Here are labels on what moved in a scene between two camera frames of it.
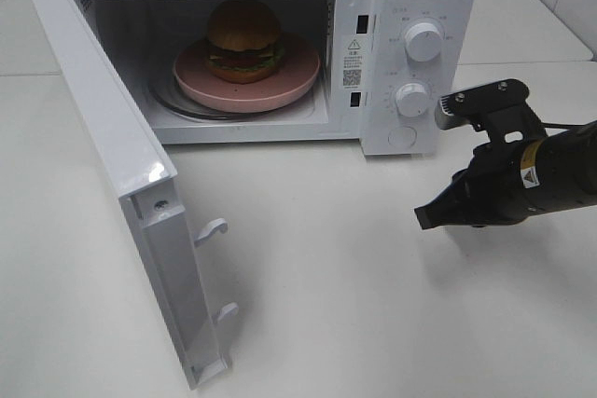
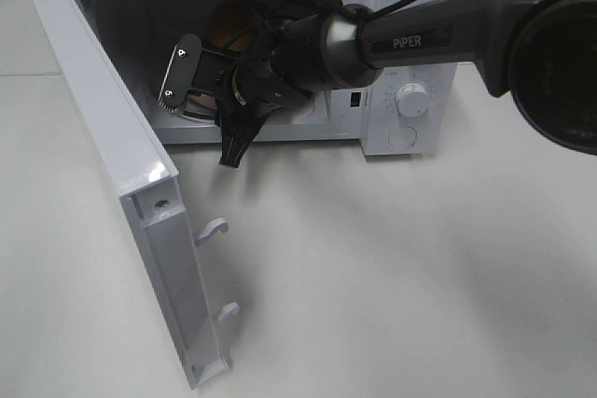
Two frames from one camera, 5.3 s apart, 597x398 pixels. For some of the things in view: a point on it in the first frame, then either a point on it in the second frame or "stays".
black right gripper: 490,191 -> 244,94
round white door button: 402,136 stays
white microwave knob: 411,100 stays
